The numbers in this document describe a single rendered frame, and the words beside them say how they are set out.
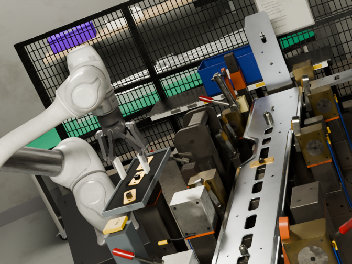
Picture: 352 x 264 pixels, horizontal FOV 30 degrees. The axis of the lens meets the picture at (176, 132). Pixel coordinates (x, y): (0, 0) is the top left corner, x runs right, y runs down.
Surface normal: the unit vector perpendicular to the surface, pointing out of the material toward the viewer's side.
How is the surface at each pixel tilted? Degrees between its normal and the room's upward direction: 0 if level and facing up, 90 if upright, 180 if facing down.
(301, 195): 0
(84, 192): 49
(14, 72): 90
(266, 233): 0
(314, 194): 0
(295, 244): 90
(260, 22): 90
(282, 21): 90
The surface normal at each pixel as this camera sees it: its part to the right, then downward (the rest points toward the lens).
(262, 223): -0.38, -0.87
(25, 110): 0.11, 0.29
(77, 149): 0.57, -0.71
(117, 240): -0.21, 0.41
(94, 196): -0.18, -0.38
